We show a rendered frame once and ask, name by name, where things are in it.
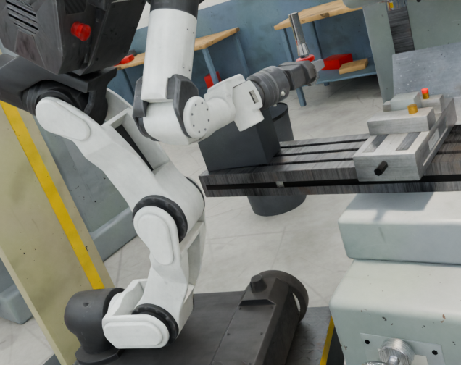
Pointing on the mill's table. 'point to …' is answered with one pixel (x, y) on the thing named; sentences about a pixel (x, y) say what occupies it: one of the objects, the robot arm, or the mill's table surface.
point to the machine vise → (406, 145)
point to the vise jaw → (401, 122)
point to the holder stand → (241, 145)
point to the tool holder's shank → (298, 35)
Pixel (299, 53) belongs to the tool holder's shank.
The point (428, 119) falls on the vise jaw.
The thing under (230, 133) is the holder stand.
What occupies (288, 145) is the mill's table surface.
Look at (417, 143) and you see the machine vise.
